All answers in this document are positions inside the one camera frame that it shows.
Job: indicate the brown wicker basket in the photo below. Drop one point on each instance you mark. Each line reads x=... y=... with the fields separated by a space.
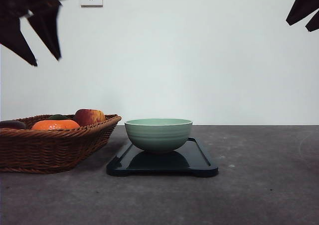
x=54 y=143

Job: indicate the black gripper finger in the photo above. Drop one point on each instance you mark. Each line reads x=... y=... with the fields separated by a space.
x=11 y=36
x=314 y=23
x=45 y=22
x=301 y=9

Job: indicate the light green ribbed bowl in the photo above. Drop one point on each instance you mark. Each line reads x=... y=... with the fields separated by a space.
x=158 y=135

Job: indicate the dark blue rectangular tray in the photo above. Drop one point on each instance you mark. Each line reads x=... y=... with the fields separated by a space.
x=189 y=160

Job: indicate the red yellow apple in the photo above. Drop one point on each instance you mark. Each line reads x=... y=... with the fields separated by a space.
x=87 y=117

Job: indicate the dark green fruit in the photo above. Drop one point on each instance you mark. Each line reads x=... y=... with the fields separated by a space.
x=57 y=117

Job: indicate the orange tangerine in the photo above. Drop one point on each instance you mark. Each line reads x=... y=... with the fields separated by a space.
x=55 y=124

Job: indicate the dark purple fruit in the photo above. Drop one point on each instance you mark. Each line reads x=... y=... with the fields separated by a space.
x=12 y=124

